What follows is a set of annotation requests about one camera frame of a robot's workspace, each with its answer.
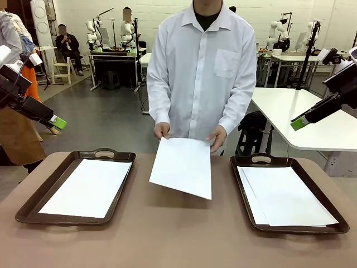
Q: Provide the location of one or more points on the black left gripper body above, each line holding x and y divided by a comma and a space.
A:
14, 86

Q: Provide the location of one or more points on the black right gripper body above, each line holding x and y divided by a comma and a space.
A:
346, 90

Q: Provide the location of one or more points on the person's right forearm white sleeve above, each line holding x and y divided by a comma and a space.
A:
159, 106

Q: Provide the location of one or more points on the person's left forearm white sleeve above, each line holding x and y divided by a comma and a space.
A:
240, 109

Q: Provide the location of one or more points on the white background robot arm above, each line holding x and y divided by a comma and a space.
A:
311, 28
272, 36
90, 30
127, 30

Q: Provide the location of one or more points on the person's left hand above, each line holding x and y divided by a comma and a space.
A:
220, 141

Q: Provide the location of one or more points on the person's right hand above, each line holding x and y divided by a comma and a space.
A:
162, 131

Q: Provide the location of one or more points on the bystander orange trousers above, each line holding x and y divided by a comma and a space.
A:
32, 83

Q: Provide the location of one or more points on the black floor tripod stand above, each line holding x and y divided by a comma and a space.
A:
48, 82

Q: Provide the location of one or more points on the bystander grey shirt brown skirt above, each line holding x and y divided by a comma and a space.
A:
19, 139

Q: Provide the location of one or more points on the white rounded table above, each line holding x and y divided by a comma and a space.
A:
279, 111

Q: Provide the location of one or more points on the white folding chair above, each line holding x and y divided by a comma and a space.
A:
62, 68

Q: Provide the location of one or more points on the long white background table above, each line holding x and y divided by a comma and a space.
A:
293, 58

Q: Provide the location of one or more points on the brown plastic serving tray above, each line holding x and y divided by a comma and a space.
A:
46, 192
281, 162

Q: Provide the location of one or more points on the white background monitor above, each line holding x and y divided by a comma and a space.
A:
301, 42

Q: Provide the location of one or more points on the white column air conditioner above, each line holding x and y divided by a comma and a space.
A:
42, 25

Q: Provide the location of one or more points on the black backpack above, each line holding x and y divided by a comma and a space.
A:
253, 120

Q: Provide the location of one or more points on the seated person black clothes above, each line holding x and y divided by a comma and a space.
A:
67, 44

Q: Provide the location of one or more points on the black step stool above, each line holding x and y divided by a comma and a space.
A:
252, 142

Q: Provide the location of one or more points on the black plastic stool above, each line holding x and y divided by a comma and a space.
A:
110, 79

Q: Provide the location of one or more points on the background workbench table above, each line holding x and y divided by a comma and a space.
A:
111, 61

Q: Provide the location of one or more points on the grey background monitor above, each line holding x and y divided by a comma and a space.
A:
105, 36

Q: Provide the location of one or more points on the person torso white shirt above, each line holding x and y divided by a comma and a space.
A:
200, 78

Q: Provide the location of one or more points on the background person blurred face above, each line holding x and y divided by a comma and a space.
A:
127, 14

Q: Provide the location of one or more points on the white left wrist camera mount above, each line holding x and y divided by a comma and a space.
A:
35, 60

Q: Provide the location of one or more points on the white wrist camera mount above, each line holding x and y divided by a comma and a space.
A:
325, 55
35, 60

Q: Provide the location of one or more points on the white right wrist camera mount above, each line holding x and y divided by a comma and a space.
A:
325, 55

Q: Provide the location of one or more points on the black camera pole stand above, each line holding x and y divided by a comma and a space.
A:
309, 53

